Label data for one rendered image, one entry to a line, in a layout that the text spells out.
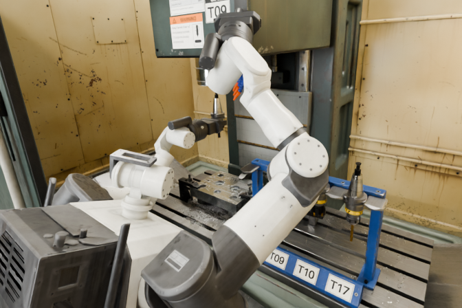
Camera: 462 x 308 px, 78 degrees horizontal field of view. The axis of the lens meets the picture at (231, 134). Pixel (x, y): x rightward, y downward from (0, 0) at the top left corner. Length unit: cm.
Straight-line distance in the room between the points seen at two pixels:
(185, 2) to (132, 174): 63
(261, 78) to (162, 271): 38
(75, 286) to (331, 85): 129
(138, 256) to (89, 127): 159
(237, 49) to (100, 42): 154
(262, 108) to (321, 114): 97
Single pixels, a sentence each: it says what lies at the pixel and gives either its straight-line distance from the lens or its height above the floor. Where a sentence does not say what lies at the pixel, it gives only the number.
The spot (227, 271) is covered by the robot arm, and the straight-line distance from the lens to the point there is 47.
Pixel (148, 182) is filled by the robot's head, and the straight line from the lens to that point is 59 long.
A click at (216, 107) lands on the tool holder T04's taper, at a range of 124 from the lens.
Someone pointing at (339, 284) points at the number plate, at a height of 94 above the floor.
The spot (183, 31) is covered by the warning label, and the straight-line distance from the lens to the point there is 104.
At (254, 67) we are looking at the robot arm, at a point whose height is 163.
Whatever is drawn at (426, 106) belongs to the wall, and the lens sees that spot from 178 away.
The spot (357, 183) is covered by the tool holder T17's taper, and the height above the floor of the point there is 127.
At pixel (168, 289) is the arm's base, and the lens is 45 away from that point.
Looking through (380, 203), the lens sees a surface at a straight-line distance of 94.
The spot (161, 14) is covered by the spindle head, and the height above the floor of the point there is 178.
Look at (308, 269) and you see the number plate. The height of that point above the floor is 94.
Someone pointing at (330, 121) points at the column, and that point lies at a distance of 152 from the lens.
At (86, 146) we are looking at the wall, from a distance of 206.
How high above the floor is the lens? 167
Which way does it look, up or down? 18 degrees down
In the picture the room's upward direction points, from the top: 3 degrees counter-clockwise
